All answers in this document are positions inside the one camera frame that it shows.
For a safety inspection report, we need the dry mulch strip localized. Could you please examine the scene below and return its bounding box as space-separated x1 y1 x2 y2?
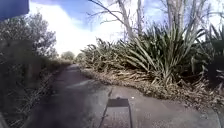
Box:
78 68 224 111

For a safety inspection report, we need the small round tree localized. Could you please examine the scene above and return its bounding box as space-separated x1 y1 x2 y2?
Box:
60 50 76 62

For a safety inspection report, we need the row of flax bushes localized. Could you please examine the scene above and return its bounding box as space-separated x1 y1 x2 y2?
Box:
74 23 224 88

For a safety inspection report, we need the bare branching tree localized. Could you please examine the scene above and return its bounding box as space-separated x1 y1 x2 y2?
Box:
88 0 146 41

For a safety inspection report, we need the grey concrete path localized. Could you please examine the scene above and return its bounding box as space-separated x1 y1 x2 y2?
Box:
23 64 224 128

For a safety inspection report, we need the bare pale tree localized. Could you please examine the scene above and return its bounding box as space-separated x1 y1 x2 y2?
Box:
163 0 214 38

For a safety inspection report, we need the leafy green tree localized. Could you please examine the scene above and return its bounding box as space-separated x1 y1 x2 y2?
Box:
0 13 59 61

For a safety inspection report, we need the dark hedge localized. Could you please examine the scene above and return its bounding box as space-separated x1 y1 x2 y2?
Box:
0 39 73 128

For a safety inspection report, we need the blue flag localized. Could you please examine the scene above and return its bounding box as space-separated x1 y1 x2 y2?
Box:
0 0 30 21

